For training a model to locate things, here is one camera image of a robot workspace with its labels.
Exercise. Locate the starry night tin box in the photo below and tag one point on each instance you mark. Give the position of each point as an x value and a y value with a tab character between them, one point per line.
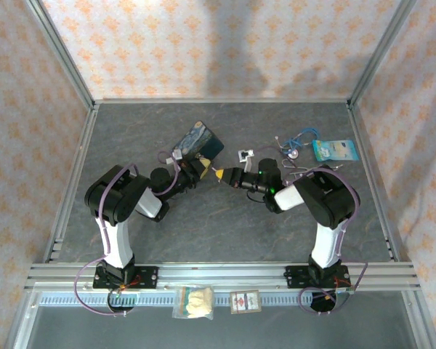
200	141

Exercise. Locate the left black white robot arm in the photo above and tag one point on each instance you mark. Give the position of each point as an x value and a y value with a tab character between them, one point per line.
116	236

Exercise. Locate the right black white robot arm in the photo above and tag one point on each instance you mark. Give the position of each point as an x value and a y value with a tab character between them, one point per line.
327	203

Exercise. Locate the blue stethoscope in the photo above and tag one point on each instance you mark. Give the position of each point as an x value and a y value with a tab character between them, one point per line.
294	147

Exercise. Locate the blue snack packet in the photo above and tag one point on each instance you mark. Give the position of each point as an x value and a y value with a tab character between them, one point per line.
336	149

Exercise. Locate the playing card box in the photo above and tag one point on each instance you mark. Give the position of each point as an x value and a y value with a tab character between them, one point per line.
245	301

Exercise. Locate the clear bag of crackers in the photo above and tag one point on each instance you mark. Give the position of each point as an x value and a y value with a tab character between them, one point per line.
196	301

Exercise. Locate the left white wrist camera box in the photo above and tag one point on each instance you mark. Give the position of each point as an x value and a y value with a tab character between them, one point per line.
177	155

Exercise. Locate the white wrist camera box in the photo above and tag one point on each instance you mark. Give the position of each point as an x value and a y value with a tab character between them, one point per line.
177	155
245	157

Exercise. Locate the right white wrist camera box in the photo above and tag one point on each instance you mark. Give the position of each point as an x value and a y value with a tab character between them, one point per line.
245	157

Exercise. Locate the aluminium rear frame rail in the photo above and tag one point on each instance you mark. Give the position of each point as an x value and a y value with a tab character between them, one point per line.
221	101

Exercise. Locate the aluminium mounting rail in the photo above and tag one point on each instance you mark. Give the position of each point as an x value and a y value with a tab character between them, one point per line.
221	272

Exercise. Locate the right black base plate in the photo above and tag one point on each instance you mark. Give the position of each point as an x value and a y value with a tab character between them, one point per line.
296	276

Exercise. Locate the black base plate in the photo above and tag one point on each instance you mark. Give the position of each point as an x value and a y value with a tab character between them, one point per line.
296	276
147	276

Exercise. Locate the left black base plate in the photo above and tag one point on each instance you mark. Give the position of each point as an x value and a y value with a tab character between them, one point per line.
147	276

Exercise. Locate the aluminium side frame rail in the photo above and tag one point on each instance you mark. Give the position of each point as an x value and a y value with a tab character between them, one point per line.
363	138
76	171

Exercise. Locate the aluminium frame post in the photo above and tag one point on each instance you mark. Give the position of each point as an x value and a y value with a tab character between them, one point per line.
381	51
60	54

